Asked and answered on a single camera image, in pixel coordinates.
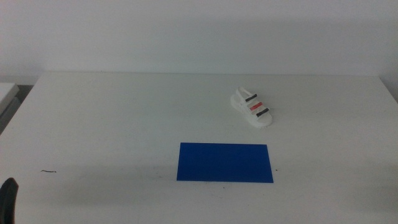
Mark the blue rectangular mat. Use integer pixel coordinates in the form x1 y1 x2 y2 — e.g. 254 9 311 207
176 142 274 184

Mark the white strappy sandal shoe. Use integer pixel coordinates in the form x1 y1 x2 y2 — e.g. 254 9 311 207
230 86 274 129

